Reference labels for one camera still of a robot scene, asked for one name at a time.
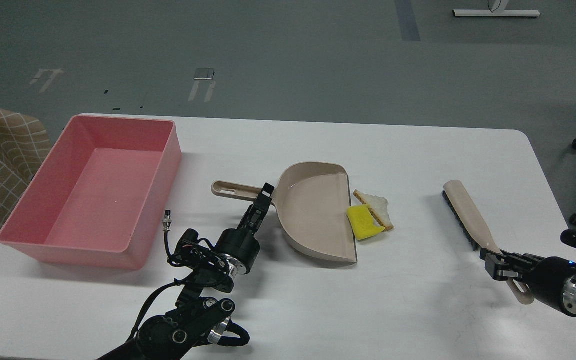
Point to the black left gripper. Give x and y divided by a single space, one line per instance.
240 243

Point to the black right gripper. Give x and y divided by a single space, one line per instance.
548 281

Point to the beige plastic dustpan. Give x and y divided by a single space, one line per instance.
311 200

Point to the beige hand brush black bristles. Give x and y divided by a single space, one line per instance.
478 232

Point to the yellow sponge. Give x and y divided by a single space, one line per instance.
362 222

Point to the toast bread slice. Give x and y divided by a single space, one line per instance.
378 208

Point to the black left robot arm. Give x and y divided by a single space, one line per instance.
176 317

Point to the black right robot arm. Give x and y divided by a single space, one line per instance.
568 237

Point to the pink plastic bin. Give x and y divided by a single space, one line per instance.
99 197

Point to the white desk base foot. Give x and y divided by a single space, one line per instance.
496 9

